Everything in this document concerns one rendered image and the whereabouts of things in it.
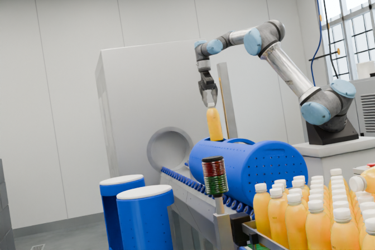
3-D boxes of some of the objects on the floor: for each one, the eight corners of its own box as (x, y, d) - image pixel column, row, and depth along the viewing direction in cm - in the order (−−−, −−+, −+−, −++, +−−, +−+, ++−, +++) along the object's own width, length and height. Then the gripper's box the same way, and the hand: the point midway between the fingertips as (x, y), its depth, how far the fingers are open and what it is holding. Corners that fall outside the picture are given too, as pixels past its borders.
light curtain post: (259, 297, 331) (224, 63, 332) (263, 301, 325) (226, 62, 326) (251, 299, 330) (216, 64, 330) (254, 302, 324) (218, 63, 325)
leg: (205, 282, 377) (193, 205, 378) (206, 284, 372) (195, 206, 372) (198, 283, 376) (186, 207, 376) (200, 285, 371) (188, 208, 371)
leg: (188, 285, 374) (177, 208, 375) (190, 288, 369) (178, 210, 369) (181, 287, 373) (169, 210, 373) (183, 289, 367) (171, 211, 368)
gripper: (211, 68, 262) (217, 105, 262) (192, 71, 260) (198, 108, 260) (216, 66, 254) (221, 105, 254) (196, 69, 251) (202, 107, 251)
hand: (211, 104), depth 254 cm, fingers closed on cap, 4 cm apart
